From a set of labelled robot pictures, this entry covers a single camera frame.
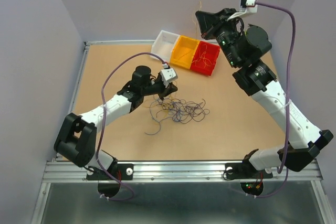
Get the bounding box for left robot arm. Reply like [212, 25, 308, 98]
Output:
[54, 66, 178, 179]

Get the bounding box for thin wire bundle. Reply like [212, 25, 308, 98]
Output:
[144, 95, 211, 136]

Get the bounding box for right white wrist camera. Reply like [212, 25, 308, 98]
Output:
[227, 0, 258, 21]

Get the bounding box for yellow thin wires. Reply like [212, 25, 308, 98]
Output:
[178, 0, 217, 69]

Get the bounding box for aluminium front rail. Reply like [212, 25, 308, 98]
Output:
[41, 158, 323, 183]

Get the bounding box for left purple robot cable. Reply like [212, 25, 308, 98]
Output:
[94, 52, 169, 201]

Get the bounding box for red plastic bin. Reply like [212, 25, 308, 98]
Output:
[190, 41, 220, 76]

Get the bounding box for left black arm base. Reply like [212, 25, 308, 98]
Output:
[86, 163, 134, 181]

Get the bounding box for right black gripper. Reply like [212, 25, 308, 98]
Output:
[196, 8, 242, 69]

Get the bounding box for yellow plastic bin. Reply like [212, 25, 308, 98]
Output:
[170, 36, 200, 69]

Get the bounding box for white plastic bin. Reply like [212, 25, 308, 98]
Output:
[151, 30, 180, 62]

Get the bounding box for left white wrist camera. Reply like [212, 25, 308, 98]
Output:
[160, 63, 178, 88]

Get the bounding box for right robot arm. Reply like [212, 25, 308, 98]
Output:
[195, 8, 333, 177]

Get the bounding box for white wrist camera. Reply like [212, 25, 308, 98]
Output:
[160, 63, 178, 88]
[227, 0, 258, 21]

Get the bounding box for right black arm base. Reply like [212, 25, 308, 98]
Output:
[223, 157, 273, 180]

